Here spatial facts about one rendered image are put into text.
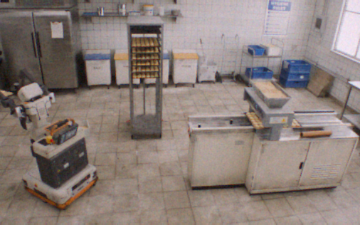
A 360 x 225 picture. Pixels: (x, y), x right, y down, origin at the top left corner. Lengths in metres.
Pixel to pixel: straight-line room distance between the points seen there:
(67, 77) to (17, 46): 1.13
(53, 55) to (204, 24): 3.44
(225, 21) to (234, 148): 4.27
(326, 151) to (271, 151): 0.73
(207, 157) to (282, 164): 0.89
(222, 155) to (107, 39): 4.38
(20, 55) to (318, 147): 5.49
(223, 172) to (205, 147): 0.45
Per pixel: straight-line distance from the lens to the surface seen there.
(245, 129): 3.26
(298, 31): 7.93
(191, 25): 6.88
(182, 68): 6.41
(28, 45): 6.26
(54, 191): 3.41
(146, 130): 4.54
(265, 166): 3.42
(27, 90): 3.32
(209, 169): 3.45
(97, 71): 6.38
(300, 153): 3.52
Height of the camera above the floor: 2.45
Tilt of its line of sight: 26 degrees down
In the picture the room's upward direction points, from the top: 3 degrees clockwise
